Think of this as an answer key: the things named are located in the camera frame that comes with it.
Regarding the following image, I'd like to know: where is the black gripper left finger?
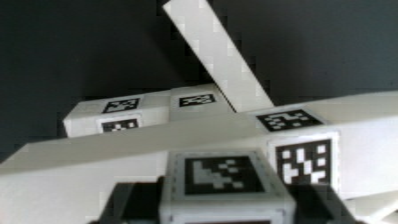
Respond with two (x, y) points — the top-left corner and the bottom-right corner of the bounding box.
(89, 178), (163, 224)

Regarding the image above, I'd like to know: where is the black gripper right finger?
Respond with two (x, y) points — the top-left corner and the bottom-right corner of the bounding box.
(288, 184), (368, 224)

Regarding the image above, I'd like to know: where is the white chair leg with tag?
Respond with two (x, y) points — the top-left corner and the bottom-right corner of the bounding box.
(160, 151), (297, 224)
(169, 84), (233, 121)

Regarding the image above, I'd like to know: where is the white chair back frame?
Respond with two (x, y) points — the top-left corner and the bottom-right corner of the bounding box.
(0, 91), (398, 224)

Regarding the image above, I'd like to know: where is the white chair nut peg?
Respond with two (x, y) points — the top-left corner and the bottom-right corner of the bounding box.
(64, 91), (171, 137)

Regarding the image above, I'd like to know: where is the white obstacle fence wall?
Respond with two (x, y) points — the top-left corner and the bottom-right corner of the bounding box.
(162, 0), (274, 112)

